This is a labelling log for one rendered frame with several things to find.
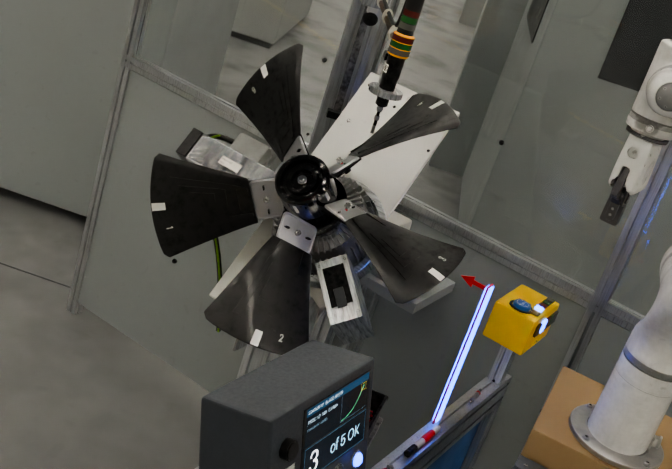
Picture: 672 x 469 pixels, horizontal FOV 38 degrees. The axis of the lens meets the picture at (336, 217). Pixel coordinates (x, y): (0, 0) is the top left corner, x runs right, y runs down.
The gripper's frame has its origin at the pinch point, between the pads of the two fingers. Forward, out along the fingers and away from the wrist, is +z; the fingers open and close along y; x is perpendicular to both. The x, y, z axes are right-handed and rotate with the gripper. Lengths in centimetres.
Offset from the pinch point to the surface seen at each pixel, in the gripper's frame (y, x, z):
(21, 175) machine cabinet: 109, 254, 129
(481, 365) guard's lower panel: 71, 29, 77
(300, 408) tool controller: -76, 11, 18
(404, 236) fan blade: 3.1, 37.4, 24.7
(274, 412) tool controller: -81, 12, 18
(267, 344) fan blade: -21, 48, 49
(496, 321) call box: 21.5, 17.4, 40.1
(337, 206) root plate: -1, 52, 24
